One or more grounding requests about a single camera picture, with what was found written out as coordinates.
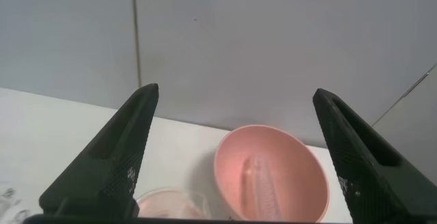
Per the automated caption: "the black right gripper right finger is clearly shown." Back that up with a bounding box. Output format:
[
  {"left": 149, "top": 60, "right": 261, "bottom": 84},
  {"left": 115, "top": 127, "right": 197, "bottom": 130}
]
[{"left": 312, "top": 87, "right": 437, "bottom": 224}]

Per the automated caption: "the clear plastic beaker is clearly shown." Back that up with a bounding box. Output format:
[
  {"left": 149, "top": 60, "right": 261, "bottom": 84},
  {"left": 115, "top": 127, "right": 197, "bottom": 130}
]
[{"left": 136, "top": 186, "right": 211, "bottom": 220}]

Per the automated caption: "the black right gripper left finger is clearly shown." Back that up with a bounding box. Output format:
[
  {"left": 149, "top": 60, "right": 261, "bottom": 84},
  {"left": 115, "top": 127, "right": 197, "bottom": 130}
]
[{"left": 38, "top": 83, "right": 160, "bottom": 220}]

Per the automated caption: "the pink bowl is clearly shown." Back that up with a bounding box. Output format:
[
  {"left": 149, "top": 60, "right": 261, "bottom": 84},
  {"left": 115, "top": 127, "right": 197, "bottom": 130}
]
[{"left": 214, "top": 124, "right": 330, "bottom": 223}]

